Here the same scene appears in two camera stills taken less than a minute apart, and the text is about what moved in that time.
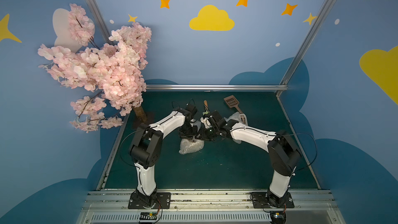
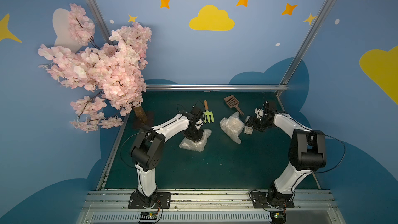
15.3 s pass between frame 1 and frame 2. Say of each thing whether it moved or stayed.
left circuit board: stayed
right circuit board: stayed
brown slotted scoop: stayed
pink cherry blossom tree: stayed
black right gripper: moved
